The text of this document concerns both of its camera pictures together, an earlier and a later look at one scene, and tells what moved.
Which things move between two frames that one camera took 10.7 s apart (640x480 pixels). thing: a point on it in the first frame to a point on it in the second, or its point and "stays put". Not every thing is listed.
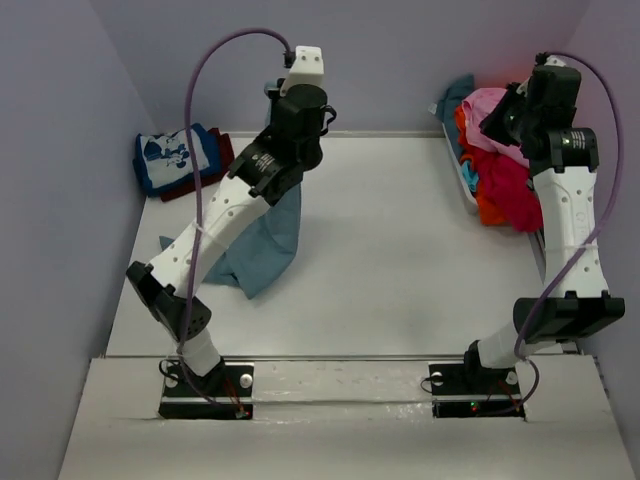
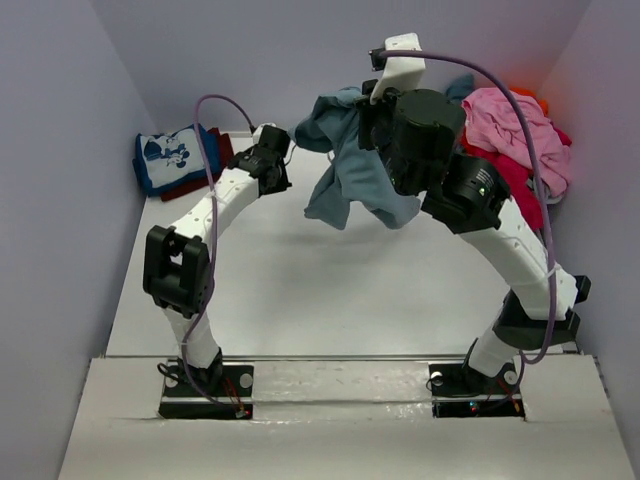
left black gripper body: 315,157 to 282,182
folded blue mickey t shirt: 162,161 stays put
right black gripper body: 513,117 to 378,130
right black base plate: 469,390 stays put
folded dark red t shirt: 226,157 stays put
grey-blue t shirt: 264,254 to 331,124
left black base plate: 225,393 stays put
